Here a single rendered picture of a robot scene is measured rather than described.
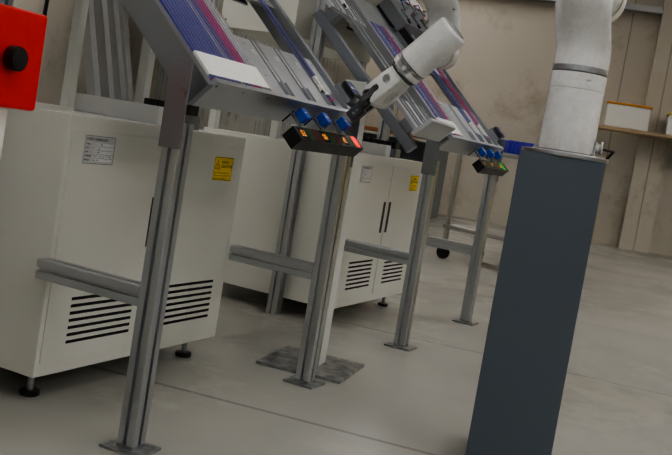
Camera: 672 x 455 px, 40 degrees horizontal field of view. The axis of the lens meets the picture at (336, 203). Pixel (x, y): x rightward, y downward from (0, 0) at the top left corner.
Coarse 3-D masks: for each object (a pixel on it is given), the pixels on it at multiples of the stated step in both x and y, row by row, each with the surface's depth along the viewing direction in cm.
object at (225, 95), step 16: (224, 80) 177; (208, 96) 177; (224, 96) 181; (240, 96) 185; (256, 96) 190; (272, 96) 194; (288, 96) 201; (240, 112) 192; (256, 112) 196; (272, 112) 201; (288, 112) 207; (320, 112) 218; (336, 112) 224
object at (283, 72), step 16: (256, 48) 211; (272, 48) 221; (256, 64) 204; (272, 64) 213; (288, 64) 222; (272, 80) 206; (288, 80) 215; (304, 80) 225; (320, 80) 235; (304, 96) 217; (320, 96) 227
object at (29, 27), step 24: (0, 24) 141; (24, 24) 146; (0, 48) 142; (24, 48) 147; (0, 72) 143; (24, 72) 148; (0, 96) 144; (24, 96) 149; (0, 120) 148; (0, 144) 148
